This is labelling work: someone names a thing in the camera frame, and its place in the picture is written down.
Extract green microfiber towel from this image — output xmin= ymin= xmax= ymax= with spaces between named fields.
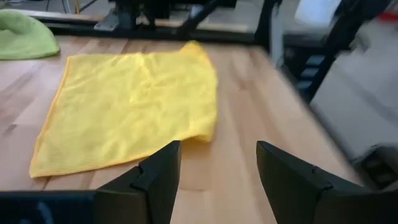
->
xmin=0 ymin=8 xmax=60 ymax=61

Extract small black camera box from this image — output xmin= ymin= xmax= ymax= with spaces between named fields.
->
xmin=353 ymin=144 xmax=398 ymax=191

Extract white papers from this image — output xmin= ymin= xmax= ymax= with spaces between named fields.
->
xmin=294 ymin=0 xmax=343 ymax=27

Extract yellow microfiber towel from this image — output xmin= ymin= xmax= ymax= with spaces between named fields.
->
xmin=29 ymin=40 xmax=218 ymax=179

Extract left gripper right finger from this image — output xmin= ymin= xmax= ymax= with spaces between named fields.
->
xmin=256 ymin=139 xmax=398 ymax=224

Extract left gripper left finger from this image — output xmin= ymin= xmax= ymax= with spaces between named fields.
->
xmin=0 ymin=139 xmax=182 ymax=224

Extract power strip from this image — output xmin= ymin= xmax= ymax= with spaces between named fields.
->
xmin=297 ymin=54 xmax=326 ymax=93

